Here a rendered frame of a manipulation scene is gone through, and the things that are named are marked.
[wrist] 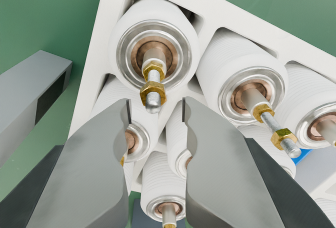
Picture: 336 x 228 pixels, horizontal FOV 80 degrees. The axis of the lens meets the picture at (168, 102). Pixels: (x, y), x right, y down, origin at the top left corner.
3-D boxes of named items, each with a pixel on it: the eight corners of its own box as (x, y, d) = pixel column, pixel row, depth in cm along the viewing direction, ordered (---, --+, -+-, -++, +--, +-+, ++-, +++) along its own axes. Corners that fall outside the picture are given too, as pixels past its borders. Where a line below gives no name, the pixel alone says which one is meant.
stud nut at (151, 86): (152, 107, 15) (151, 113, 14) (135, 93, 14) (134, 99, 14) (171, 91, 14) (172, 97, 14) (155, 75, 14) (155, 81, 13)
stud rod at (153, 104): (154, 71, 19) (152, 117, 13) (146, 64, 19) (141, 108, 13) (161, 64, 19) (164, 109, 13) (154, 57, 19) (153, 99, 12)
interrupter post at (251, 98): (243, 85, 23) (255, 100, 20) (263, 87, 23) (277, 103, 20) (235, 103, 24) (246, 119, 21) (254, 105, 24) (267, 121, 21)
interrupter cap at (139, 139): (162, 134, 26) (162, 138, 25) (129, 167, 29) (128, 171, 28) (110, 105, 23) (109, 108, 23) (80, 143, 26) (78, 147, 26)
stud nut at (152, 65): (152, 84, 18) (152, 88, 18) (139, 71, 18) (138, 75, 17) (168, 70, 18) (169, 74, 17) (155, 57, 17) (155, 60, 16)
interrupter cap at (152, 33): (205, 63, 21) (206, 66, 21) (150, 102, 23) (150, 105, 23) (160, 0, 18) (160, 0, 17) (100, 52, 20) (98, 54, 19)
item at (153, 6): (193, 28, 36) (219, 66, 21) (152, 60, 39) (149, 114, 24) (159, -21, 32) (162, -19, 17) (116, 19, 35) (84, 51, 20)
